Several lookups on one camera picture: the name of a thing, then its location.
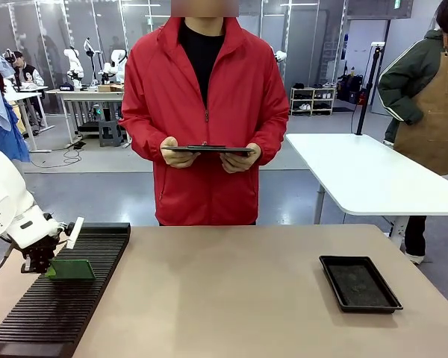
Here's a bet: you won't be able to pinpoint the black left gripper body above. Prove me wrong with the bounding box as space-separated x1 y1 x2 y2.
22 238 57 270

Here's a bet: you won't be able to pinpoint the green PCB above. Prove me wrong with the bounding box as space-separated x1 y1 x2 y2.
46 259 97 281

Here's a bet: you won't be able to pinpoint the black clipboard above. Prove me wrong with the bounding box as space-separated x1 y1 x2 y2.
161 144 255 157

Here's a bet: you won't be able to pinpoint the person's left forearm red sleeve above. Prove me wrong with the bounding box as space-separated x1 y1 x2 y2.
252 107 290 167

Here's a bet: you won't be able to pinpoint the person's right forearm red sleeve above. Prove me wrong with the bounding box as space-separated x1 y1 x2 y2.
118 111 172 165

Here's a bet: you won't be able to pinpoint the black slotted PCB rack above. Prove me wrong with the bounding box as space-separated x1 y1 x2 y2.
0 222 131 358

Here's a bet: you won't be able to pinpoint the person's right hand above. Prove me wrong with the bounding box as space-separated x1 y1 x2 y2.
160 136 202 169

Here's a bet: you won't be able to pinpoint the person's left hand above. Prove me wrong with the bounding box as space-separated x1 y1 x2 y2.
219 143 263 174

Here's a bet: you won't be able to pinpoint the person in blue shirt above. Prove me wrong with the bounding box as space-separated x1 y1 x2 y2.
0 41 31 163

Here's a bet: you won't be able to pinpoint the grey step stool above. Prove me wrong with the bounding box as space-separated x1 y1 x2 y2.
98 119 123 148

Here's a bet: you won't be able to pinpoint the white background desk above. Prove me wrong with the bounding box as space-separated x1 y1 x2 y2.
2 86 55 154

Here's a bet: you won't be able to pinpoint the white background work table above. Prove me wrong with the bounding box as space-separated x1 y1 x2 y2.
46 87 134 150

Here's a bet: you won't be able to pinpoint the person in red jacket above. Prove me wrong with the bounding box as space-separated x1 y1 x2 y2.
118 14 290 227

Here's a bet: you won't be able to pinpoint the seated person in dark jacket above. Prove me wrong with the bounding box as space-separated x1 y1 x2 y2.
5 51 46 91

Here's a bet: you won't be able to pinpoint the white background stand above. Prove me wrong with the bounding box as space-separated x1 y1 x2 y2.
83 37 100 89

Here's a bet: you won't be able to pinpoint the wooden shoe rack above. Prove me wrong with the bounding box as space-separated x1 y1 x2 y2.
290 86 337 116

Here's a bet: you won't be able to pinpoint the black rectangular tray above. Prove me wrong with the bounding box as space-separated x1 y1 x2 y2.
319 255 404 313

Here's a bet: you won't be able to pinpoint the white side table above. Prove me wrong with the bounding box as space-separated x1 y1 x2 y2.
285 133 448 258

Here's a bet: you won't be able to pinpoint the black bags pile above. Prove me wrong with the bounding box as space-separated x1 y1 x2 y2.
337 72 371 105

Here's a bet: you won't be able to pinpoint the black tripod pole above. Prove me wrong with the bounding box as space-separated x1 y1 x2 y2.
352 41 386 136

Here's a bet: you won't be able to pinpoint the person in brown apron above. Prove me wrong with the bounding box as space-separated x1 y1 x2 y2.
376 0 448 266

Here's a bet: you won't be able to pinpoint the grey left arm cable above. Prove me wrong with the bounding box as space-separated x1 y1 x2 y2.
0 238 16 277

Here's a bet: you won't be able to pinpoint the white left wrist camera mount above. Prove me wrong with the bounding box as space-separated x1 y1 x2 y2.
64 216 85 250

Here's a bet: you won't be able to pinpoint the black floor cables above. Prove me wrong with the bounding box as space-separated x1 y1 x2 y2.
40 140 86 169

